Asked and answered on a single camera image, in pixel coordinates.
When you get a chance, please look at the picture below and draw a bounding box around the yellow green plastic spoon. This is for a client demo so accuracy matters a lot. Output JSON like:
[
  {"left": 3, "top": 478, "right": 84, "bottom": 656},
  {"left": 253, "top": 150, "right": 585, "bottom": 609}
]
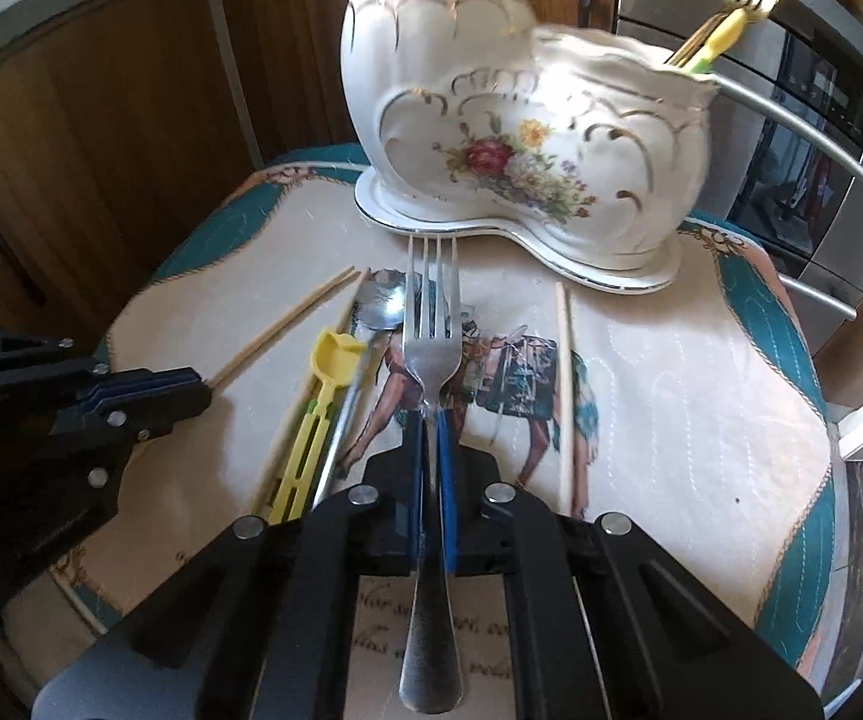
[
  {"left": 683, "top": 8, "right": 748, "bottom": 73},
  {"left": 267, "top": 328, "right": 365, "bottom": 525}
]

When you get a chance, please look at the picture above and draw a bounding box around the silver spoon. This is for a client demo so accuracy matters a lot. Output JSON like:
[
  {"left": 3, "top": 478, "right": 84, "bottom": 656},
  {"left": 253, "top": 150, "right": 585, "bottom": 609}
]
[{"left": 311, "top": 268, "right": 405, "bottom": 509}]

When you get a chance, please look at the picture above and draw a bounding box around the silver fork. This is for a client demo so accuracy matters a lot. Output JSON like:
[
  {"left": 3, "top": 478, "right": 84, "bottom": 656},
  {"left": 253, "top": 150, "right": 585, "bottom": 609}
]
[{"left": 399, "top": 236, "right": 462, "bottom": 715}]

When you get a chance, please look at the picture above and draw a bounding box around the white ceramic double utensil holder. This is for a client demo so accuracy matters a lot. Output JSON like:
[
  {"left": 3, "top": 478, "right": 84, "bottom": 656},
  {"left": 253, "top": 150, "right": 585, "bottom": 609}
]
[{"left": 340, "top": 0, "right": 717, "bottom": 294}]

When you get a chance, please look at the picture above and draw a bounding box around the printed horse placemat cloth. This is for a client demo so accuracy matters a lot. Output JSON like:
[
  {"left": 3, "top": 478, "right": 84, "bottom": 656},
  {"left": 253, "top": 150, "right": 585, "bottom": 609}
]
[{"left": 5, "top": 145, "right": 835, "bottom": 718}]

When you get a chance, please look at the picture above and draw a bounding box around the stainless steel oven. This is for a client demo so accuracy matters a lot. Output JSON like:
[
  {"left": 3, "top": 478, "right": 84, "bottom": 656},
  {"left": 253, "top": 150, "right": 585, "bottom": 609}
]
[{"left": 613, "top": 0, "right": 863, "bottom": 355}]

